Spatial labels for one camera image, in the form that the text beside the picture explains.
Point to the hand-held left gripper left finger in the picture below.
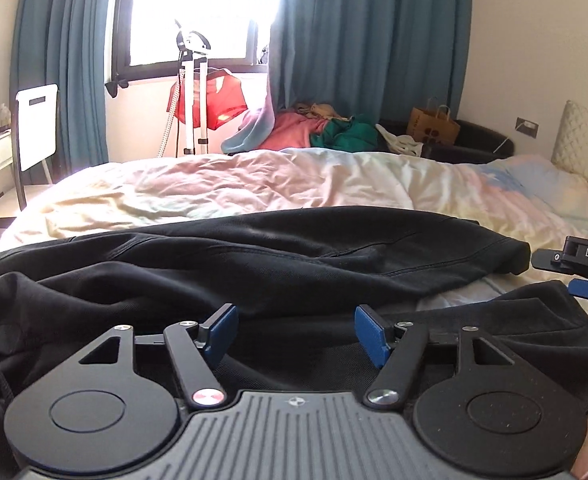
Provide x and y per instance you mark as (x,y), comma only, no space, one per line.
(221,334)

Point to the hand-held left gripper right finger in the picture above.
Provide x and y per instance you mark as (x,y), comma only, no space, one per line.
(371,334)

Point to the black pants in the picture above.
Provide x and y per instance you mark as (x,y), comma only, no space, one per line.
(224,270)

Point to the quilted cream pillow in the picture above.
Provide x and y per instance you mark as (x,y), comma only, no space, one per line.
(586,145)

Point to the black armchair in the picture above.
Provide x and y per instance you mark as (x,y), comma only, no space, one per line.
(479,142)

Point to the bed with pastel sheet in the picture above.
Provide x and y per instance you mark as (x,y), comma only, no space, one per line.
(274,180)

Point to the brown paper bag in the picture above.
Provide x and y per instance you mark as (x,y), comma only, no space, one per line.
(431,125)

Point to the white tote bag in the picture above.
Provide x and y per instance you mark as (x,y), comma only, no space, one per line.
(401,142)

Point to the green garment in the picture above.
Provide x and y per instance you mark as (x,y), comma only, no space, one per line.
(349,132)

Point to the pink cloth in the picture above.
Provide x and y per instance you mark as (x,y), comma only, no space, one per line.
(289,130)

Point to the beige cloth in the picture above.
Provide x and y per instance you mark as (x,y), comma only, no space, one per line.
(321,110)

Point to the red garment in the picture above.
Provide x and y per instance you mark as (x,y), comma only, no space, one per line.
(226,95)

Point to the white garment steamer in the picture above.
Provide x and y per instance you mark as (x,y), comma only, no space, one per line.
(191,95)

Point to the black curtain tieback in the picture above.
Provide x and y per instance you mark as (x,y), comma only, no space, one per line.
(114,86)

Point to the white backed chair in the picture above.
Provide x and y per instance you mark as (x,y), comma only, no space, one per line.
(36,125)

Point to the dark windowsill ornament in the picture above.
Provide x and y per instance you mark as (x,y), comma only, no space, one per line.
(264,55)

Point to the teal window curtain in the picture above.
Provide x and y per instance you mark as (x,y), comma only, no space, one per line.
(59,60)
(374,35)

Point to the dark framed window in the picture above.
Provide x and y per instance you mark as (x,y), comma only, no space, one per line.
(199,5)

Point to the wall socket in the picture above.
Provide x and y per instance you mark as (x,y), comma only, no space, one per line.
(528,126)

